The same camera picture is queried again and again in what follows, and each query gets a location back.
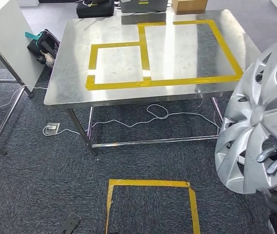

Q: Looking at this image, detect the white side table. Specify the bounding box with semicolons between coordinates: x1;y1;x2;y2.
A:
0;0;48;156

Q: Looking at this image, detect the black bag teal strap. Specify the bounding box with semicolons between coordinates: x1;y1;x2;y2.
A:
25;29;60;68

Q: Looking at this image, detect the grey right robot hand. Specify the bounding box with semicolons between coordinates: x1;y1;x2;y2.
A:
255;145;277;209

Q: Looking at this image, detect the stainless steel workbench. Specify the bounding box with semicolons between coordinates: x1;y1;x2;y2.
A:
43;9;262;156

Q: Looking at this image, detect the white floor cable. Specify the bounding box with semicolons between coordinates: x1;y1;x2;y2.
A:
0;85;48;114
43;103;223;137

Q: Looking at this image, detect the black left wrist bracket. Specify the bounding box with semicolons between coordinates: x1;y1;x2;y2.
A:
57;213;80;234

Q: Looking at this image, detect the brown cardboard box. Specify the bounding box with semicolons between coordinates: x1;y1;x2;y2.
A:
172;0;208;15

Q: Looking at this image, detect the black equipment case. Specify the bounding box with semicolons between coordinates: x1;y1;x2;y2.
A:
76;0;115;19

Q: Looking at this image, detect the silver wheel hubcap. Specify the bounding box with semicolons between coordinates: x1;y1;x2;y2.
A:
214;35;277;195

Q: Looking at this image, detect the metal floor socket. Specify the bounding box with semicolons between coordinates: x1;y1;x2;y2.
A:
43;122;60;137

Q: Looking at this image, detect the grey laptop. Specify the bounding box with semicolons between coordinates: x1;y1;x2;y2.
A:
119;0;168;14

